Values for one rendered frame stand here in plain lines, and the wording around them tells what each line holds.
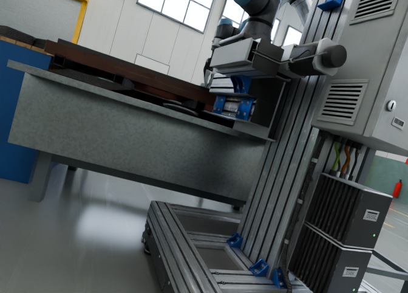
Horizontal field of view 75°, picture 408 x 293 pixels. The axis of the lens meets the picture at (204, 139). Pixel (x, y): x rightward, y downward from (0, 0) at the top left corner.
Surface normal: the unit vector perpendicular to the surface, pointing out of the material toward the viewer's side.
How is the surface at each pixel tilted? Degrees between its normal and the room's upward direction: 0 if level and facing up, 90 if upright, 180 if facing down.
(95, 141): 90
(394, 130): 88
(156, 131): 90
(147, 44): 90
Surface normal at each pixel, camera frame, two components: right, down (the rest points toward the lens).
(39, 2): 0.36, 0.18
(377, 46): -0.88, -0.24
